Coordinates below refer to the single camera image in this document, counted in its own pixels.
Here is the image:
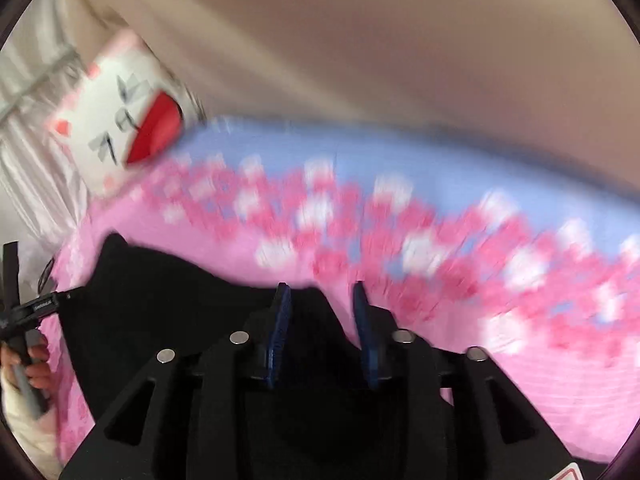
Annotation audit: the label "white cat face pillow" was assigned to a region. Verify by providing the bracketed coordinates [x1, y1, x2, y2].
[42, 30, 211, 198]

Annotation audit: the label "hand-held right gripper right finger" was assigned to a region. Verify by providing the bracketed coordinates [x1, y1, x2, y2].
[350, 281, 576, 480]

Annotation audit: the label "person's left hand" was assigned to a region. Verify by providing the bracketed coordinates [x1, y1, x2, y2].
[0, 334, 54, 392]

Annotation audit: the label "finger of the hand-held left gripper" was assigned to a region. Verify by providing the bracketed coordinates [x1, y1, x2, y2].
[30, 291, 74, 318]

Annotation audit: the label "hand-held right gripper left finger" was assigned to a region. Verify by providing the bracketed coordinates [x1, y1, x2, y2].
[59, 282, 301, 480]

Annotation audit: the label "pink floral bedsheet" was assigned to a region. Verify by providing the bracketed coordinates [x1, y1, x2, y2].
[50, 115, 640, 466]

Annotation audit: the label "black pants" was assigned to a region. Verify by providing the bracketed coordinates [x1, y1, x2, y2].
[60, 232, 366, 441]

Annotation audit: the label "person's left forearm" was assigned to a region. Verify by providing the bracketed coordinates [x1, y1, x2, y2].
[0, 365, 63, 478]

